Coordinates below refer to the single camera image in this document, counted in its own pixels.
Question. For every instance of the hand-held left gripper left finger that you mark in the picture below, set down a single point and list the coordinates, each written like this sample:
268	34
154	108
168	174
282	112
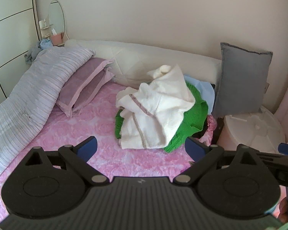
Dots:
87	148

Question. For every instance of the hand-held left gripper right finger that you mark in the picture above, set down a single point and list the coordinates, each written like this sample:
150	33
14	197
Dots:
194	148

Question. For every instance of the white striped sweater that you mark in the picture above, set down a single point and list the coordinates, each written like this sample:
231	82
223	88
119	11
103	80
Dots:
158	105

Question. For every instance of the blue grey clothes heap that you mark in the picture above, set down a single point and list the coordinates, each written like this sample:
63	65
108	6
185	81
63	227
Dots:
36	50

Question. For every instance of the person's right hand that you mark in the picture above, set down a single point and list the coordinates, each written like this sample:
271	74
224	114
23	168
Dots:
283	210

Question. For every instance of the pink floral blanket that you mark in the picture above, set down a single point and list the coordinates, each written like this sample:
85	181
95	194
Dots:
86	124

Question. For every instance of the green knit sweater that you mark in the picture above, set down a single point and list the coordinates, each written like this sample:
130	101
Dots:
194	117

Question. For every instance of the white round plastic container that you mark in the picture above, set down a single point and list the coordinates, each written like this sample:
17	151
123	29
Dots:
249	129

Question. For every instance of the light blue garment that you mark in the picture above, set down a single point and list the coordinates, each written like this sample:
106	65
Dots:
206	93

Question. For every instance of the purple pillow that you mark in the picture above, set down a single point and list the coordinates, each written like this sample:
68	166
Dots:
86	83

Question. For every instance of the striped lilac quilt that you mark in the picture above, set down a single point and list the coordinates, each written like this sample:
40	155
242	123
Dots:
26	95

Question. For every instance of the grey pillow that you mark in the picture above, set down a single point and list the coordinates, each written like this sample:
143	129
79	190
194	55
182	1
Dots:
242	81

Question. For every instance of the pink tissue box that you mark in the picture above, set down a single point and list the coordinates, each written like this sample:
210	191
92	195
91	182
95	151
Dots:
56	39

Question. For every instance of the small white shelf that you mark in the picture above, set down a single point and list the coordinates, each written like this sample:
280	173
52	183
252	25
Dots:
46	31

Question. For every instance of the white cup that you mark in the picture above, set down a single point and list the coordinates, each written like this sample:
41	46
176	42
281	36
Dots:
42	24

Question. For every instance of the oval mirror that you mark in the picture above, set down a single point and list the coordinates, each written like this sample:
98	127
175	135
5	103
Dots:
56	16

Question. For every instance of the white wardrobe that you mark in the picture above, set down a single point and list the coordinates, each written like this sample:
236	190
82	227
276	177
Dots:
9	28

